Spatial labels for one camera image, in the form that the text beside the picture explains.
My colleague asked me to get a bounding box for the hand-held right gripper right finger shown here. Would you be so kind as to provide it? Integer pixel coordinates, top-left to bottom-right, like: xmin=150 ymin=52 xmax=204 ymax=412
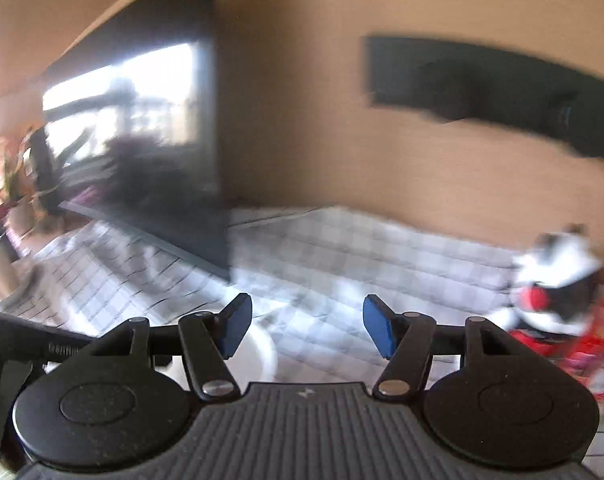
xmin=362 ymin=294 xmax=522 ymax=401

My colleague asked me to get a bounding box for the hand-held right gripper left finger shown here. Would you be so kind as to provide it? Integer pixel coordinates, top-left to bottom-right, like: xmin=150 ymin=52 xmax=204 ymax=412
xmin=89 ymin=292 xmax=254 ymax=401

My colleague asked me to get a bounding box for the large white bowl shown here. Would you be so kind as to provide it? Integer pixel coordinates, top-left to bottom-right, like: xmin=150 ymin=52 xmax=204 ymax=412
xmin=166 ymin=324 xmax=279 ymax=392

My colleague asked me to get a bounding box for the white checked tablecloth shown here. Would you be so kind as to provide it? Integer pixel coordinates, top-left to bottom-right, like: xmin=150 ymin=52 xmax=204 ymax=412
xmin=9 ymin=204 xmax=604 ymax=480

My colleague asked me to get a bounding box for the potted plant with red flowers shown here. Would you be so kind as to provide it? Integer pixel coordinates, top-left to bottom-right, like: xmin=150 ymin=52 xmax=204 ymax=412
xmin=0 ymin=125 xmax=69 ymax=257

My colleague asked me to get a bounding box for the black flat screen television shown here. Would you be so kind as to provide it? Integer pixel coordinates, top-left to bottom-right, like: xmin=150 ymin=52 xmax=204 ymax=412
xmin=31 ymin=0 xmax=234 ymax=283

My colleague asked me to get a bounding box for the red white toy robot figure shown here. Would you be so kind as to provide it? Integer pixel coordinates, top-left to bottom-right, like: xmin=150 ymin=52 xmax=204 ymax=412
xmin=486 ymin=223 xmax=604 ymax=337

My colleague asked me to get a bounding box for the red printed packaging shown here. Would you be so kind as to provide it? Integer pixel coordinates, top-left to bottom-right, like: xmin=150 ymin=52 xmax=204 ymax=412
xmin=511 ymin=285 xmax=604 ymax=403

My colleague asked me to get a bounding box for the black wall shelf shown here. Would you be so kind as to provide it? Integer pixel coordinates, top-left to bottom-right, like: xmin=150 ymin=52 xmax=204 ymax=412
xmin=363 ymin=35 xmax=604 ymax=167

